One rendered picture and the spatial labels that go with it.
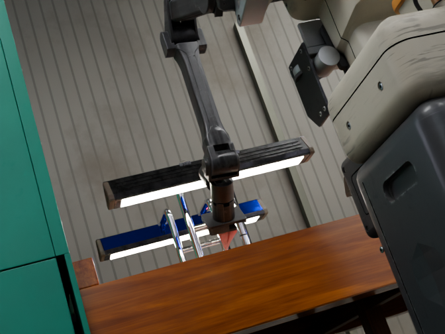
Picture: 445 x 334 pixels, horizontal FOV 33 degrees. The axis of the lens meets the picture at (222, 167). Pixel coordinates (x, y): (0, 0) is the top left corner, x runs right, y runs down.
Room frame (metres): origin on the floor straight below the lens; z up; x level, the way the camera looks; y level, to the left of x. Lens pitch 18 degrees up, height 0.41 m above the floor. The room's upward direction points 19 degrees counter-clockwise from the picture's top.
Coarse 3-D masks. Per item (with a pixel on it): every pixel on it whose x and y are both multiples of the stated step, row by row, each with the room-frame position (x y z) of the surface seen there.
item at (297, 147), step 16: (272, 144) 2.10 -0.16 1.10; (288, 144) 2.11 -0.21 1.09; (304, 144) 2.11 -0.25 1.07; (240, 160) 2.05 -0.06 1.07; (256, 160) 2.05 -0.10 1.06; (272, 160) 2.07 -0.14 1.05; (304, 160) 2.15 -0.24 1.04; (128, 176) 1.97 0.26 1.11; (144, 176) 1.98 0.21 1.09; (160, 176) 1.98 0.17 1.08; (176, 176) 1.99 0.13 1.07; (192, 176) 1.99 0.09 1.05; (112, 192) 1.93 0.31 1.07; (128, 192) 1.94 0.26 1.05; (144, 192) 1.95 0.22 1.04; (112, 208) 1.99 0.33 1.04
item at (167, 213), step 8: (208, 200) 2.45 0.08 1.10; (208, 208) 2.56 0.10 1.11; (168, 216) 2.40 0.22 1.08; (160, 224) 2.54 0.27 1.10; (168, 224) 2.41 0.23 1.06; (176, 232) 2.40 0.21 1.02; (176, 240) 2.40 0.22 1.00; (216, 240) 2.44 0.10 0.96; (176, 248) 2.40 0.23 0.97; (184, 248) 2.41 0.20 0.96; (192, 248) 2.42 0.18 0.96; (184, 256) 2.40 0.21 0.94
